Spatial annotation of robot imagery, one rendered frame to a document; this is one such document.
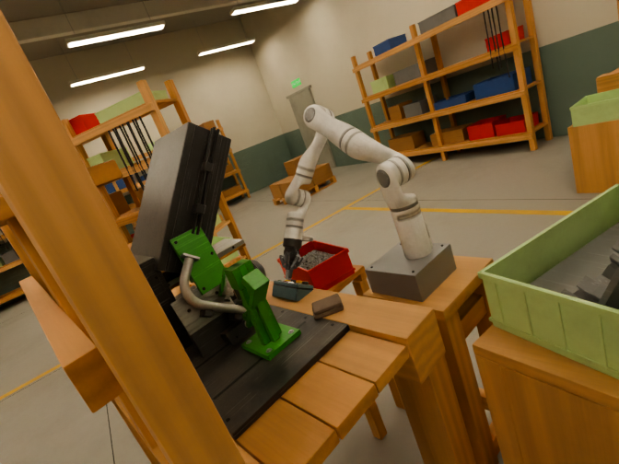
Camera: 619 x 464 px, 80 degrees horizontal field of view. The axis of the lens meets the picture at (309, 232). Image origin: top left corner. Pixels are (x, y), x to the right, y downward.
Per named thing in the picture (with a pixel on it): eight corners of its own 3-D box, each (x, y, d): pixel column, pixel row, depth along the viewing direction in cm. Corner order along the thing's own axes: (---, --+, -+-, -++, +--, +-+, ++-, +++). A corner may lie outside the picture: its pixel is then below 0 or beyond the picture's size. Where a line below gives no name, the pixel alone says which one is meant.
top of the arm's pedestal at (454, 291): (415, 261, 149) (413, 251, 148) (496, 268, 124) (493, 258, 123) (365, 304, 132) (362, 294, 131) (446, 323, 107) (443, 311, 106)
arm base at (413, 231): (414, 246, 130) (400, 202, 126) (437, 246, 123) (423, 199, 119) (400, 259, 125) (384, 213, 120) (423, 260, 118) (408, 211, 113)
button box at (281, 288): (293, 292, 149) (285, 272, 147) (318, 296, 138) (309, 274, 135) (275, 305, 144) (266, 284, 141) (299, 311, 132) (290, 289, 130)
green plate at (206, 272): (222, 280, 135) (192, 230, 134) (230, 277, 129) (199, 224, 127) (195, 297, 129) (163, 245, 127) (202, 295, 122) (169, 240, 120)
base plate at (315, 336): (194, 288, 192) (192, 284, 191) (350, 330, 108) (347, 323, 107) (114, 337, 167) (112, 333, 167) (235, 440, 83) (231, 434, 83)
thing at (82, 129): (239, 295, 399) (134, 69, 331) (89, 326, 479) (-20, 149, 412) (257, 271, 448) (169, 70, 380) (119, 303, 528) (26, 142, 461)
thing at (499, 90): (534, 151, 503) (503, -26, 441) (381, 168, 759) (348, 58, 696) (554, 138, 528) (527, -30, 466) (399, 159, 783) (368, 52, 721)
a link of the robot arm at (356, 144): (362, 124, 128) (341, 133, 125) (420, 160, 113) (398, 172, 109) (360, 146, 135) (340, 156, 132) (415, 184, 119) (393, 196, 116)
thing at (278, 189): (313, 184, 860) (302, 154, 839) (336, 181, 798) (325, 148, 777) (274, 205, 792) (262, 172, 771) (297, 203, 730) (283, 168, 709)
